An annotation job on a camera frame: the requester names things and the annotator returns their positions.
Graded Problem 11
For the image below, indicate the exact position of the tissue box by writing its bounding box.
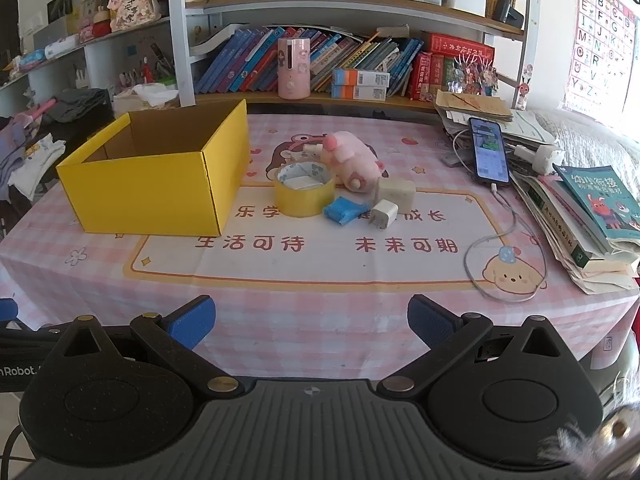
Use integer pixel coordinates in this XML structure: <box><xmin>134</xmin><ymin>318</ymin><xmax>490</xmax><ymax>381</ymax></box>
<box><xmin>113</xmin><ymin>82</ymin><xmax>179</xmax><ymax>117</ymax></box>

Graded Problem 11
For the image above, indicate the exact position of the white charger plug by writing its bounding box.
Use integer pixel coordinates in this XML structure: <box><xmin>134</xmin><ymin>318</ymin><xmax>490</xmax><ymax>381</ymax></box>
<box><xmin>369</xmin><ymin>200</ymin><xmax>398</xmax><ymax>230</ymax></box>

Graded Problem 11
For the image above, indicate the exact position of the black smartphone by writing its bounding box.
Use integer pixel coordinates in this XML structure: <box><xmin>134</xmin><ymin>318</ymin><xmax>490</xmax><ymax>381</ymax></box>
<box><xmin>469</xmin><ymin>117</ymin><xmax>510</xmax><ymax>185</ymax></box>

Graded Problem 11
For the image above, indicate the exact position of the pink checkered tablecloth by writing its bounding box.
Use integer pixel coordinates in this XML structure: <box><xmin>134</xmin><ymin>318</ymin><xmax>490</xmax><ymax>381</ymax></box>
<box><xmin>1</xmin><ymin>115</ymin><xmax>639</xmax><ymax>378</ymax></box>

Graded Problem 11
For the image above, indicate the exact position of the beige eraser block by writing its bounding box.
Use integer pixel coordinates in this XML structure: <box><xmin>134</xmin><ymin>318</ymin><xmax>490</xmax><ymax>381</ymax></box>
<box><xmin>375</xmin><ymin>178</ymin><xmax>416</xmax><ymax>214</ymax></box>

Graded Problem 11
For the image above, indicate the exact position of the orange white box upper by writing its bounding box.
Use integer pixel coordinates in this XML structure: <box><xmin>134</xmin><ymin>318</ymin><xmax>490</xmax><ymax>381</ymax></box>
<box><xmin>332</xmin><ymin>68</ymin><xmax>390</xmax><ymax>88</ymax></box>

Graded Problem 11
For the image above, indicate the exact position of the pink plush pig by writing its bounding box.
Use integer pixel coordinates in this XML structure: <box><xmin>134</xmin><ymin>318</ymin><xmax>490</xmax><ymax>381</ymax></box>
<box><xmin>303</xmin><ymin>131</ymin><xmax>384</xmax><ymax>194</ymax></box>

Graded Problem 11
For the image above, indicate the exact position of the teal children's book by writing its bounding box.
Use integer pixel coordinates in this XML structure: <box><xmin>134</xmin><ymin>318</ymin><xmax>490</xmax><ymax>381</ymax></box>
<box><xmin>553</xmin><ymin>165</ymin><xmax>639</xmax><ymax>244</ymax></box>

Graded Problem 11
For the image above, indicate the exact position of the orange white box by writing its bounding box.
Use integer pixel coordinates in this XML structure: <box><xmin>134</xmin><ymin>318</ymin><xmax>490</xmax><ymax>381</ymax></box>
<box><xmin>331</xmin><ymin>84</ymin><xmax>386</xmax><ymax>102</ymax></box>
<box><xmin>332</xmin><ymin>68</ymin><xmax>390</xmax><ymax>88</ymax></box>

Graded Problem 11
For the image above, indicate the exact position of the blue plastic packet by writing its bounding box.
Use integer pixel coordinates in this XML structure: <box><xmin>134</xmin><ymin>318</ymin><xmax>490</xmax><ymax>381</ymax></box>
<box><xmin>322</xmin><ymin>196</ymin><xmax>371</xmax><ymax>226</ymax></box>

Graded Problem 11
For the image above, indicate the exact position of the white power adapter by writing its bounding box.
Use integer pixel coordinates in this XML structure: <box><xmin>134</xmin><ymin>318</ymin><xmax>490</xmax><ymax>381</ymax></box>
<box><xmin>513</xmin><ymin>144</ymin><xmax>565</xmax><ymax>176</ymax></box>

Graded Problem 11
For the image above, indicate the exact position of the yellow cardboard box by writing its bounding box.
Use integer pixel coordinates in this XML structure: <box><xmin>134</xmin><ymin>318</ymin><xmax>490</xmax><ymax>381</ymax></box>
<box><xmin>56</xmin><ymin>100</ymin><xmax>250</xmax><ymax>236</ymax></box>

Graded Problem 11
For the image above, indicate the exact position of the pile of clothes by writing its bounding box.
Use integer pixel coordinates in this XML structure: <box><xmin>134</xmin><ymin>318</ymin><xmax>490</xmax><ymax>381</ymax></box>
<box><xmin>1</xmin><ymin>89</ymin><xmax>114</xmax><ymax>202</ymax></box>

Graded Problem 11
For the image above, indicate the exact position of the alphabet wall poster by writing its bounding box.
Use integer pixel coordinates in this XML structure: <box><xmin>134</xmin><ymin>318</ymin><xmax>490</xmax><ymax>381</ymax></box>
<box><xmin>563</xmin><ymin>0</ymin><xmax>637</xmax><ymax>122</ymax></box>

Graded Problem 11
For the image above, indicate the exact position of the white wooden bookshelf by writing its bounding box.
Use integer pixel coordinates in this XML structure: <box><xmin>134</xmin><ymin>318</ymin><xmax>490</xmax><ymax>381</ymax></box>
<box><xmin>1</xmin><ymin>0</ymin><xmax>540</xmax><ymax>116</ymax></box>

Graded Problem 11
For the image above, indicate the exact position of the pink cylindrical dispenser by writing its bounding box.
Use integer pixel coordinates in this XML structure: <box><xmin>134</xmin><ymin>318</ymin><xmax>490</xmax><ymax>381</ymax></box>
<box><xmin>278</xmin><ymin>38</ymin><xmax>310</xmax><ymax>100</ymax></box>

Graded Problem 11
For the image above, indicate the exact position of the orange white box lower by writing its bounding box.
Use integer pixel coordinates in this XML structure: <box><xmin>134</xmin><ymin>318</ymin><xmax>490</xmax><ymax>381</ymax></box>
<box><xmin>331</xmin><ymin>84</ymin><xmax>386</xmax><ymax>102</ymax></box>

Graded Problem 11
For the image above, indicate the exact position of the red dictionary book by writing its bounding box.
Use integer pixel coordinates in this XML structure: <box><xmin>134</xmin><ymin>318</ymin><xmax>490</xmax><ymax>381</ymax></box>
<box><xmin>420</xmin><ymin>32</ymin><xmax>495</xmax><ymax>62</ymax></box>

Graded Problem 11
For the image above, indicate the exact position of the yellow tape roll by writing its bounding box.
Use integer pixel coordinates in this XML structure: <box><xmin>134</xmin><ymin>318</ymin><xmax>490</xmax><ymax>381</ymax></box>
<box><xmin>273</xmin><ymin>162</ymin><xmax>335</xmax><ymax>218</ymax></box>

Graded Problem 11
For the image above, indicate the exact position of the brown envelope paper stack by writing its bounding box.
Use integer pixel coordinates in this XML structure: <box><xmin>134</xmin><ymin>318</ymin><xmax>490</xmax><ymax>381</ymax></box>
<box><xmin>435</xmin><ymin>90</ymin><xmax>513</xmax><ymax>122</ymax></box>

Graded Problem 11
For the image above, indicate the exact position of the stack of books right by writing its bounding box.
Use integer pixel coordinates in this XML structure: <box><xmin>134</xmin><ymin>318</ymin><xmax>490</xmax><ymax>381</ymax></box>
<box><xmin>511</xmin><ymin>171</ymin><xmax>639</xmax><ymax>295</ymax></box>

